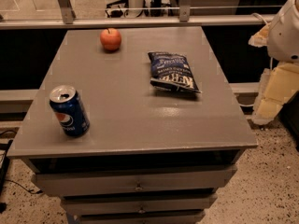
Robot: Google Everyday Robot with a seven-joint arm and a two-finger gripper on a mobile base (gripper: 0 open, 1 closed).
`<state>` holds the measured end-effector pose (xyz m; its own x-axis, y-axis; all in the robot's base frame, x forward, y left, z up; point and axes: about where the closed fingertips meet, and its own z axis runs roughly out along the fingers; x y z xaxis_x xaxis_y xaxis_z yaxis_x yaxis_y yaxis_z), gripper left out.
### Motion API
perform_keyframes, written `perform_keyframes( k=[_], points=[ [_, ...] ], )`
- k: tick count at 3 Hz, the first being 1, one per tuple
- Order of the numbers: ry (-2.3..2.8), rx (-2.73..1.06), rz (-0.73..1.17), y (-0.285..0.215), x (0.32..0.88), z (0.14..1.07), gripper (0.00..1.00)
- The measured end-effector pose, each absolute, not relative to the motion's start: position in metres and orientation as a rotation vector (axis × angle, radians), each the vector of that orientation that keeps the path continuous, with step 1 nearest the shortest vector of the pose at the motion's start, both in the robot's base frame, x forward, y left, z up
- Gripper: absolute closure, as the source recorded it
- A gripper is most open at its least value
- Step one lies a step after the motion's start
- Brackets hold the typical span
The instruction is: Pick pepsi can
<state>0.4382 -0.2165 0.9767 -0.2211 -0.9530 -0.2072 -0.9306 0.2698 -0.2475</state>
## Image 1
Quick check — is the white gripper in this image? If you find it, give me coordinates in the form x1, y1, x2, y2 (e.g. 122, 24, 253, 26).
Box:
249, 0, 299, 125

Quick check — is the blue pepsi can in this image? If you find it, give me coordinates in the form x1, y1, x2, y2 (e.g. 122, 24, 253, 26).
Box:
50, 85, 90, 137

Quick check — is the blue chips bag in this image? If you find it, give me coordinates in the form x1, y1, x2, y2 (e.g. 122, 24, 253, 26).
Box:
148, 51, 201, 93

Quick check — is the grey drawer cabinet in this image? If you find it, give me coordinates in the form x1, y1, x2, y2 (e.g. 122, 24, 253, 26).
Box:
7, 26, 259, 224

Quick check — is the red apple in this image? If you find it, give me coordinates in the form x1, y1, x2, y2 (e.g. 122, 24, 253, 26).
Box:
100, 28, 121, 51

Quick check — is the black office chair base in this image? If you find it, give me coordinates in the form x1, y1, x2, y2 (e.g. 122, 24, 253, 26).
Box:
105, 0, 128, 18

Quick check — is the grey metal railing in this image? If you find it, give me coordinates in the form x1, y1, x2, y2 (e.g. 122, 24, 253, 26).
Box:
0, 0, 274, 30

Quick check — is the bottom grey drawer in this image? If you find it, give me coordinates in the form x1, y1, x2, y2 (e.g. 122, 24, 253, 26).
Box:
79, 210, 205, 224

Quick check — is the grey drawer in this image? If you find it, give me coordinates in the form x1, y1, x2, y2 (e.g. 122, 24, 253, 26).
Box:
79, 210, 205, 224
61, 193, 217, 216
32, 165, 237, 197

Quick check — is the middle grey drawer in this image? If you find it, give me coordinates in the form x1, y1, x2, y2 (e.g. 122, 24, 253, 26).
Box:
61, 193, 217, 216

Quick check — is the top grey drawer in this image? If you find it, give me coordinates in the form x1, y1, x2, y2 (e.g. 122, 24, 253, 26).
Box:
32, 165, 237, 197

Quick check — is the white cable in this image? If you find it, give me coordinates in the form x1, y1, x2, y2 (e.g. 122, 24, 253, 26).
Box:
251, 12, 269, 26

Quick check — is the black floor cable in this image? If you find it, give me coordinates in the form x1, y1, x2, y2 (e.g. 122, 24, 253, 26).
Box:
0, 129, 43, 213

